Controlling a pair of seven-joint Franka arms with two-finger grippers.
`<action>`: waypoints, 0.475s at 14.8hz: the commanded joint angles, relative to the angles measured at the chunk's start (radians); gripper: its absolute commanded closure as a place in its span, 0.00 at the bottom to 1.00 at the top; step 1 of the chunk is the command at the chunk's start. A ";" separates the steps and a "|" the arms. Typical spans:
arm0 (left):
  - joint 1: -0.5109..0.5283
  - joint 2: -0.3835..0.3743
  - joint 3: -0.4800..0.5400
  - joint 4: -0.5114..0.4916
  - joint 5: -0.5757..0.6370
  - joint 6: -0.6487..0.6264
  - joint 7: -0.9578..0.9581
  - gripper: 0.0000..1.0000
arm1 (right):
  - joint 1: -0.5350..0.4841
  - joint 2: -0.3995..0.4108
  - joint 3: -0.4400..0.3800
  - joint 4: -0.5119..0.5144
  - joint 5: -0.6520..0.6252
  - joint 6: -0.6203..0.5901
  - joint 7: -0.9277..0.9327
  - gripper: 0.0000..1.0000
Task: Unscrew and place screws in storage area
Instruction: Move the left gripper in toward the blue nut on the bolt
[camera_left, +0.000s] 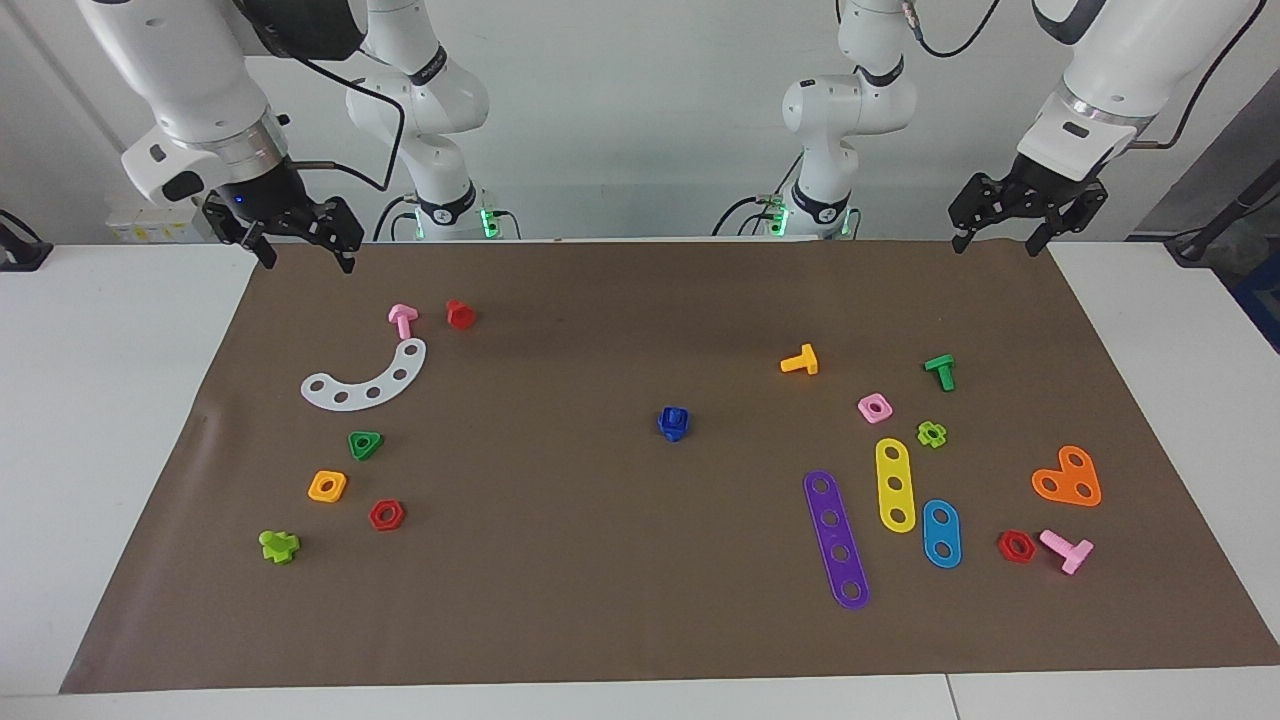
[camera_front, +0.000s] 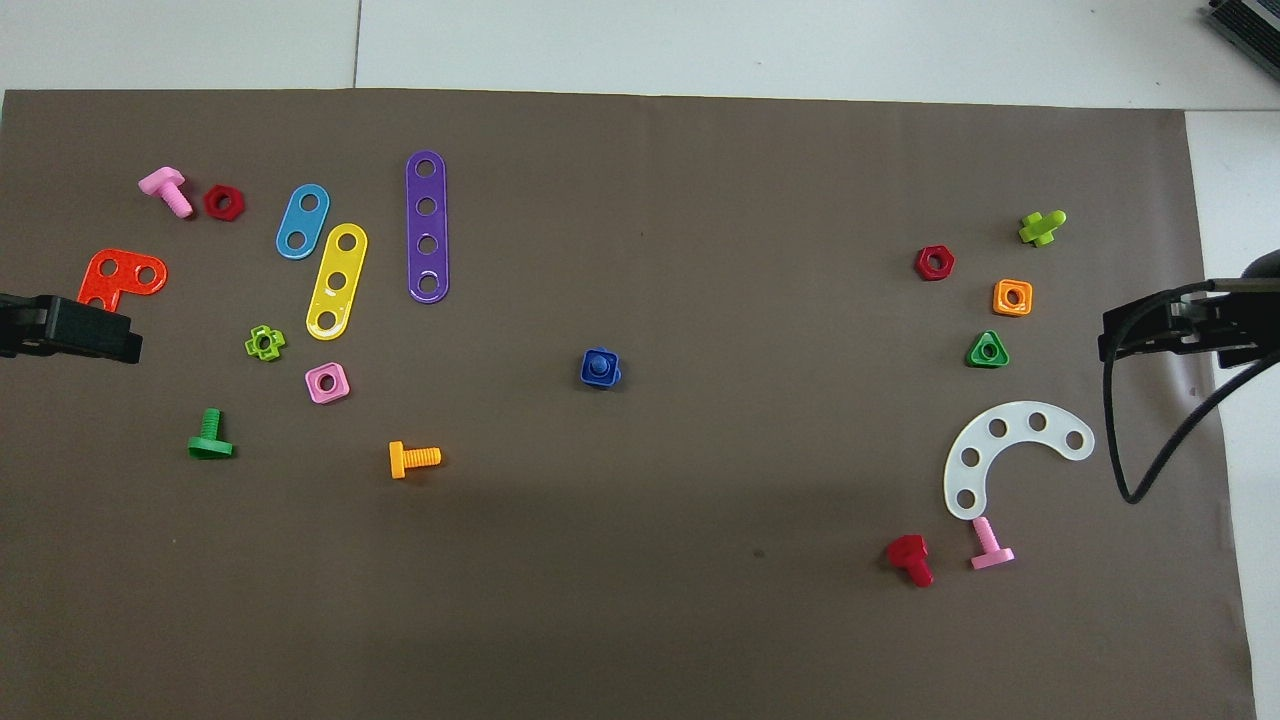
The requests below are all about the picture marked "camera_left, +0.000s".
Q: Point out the red hexagon plastic nut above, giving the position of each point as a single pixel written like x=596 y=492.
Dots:
x=386 y=526
x=1016 y=558

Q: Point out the red plastic screw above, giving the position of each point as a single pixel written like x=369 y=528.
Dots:
x=460 y=314

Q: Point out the blue plastic screw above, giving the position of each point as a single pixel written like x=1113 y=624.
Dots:
x=672 y=433

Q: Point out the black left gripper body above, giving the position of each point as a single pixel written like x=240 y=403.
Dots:
x=1035 y=190

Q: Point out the orange heart-shaped plate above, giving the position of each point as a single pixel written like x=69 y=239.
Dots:
x=1068 y=478

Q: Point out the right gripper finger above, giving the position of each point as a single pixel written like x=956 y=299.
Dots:
x=232 y=225
x=338 y=225

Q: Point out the blue two-hole strip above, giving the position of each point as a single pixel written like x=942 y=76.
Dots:
x=941 y=534

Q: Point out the lime green plastic screw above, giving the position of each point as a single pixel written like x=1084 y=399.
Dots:
x=278 y=546

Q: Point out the brown table mat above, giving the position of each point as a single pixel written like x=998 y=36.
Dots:
x=600 y=560

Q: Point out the yellow three-hole strip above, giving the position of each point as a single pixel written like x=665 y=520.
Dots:
x=893 y=470

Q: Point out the orange square plastic nut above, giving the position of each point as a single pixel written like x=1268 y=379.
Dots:
x=327 y=498

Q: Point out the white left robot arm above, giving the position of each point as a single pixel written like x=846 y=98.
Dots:
x=1120 y=60

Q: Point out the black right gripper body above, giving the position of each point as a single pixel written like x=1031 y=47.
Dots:
x=265 y=195

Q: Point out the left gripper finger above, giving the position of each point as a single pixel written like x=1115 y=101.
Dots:
x=1078 y=205
x=975 y=205

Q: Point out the white curved perforated strip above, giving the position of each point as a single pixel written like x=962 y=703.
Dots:
x=386 y=384

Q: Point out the pink square plastic nut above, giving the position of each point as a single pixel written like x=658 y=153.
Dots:
x=875 y=419

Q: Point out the pink plastic screw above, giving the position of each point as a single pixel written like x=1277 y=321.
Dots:
x=402 y=320
x=1067 y=549

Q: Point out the purple four-hole strip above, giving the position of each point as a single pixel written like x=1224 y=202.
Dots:
x=825 y=503

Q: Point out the black stand leg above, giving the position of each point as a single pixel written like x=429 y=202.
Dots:
x=1215 y=225

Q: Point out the lime cross-shaped plastic nut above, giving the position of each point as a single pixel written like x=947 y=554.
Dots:
x=923 y=436

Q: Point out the green triangle plastic nut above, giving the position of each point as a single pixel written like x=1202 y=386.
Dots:
x=366 y=455

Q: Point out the black table clamp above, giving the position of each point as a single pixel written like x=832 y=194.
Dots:
x=20 y=255

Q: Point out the dark green plastic screw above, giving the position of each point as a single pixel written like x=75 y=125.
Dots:
x=941 y=371

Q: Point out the yellow-orange plastic screw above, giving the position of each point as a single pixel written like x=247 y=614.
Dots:
x=800 y=361

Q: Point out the white power strip box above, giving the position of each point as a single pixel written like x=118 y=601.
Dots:
x=150 y=225

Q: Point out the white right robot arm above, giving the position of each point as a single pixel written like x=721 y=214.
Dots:
x=180 y=70

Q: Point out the blue crate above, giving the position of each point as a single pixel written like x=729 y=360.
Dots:
x=1265 y=300

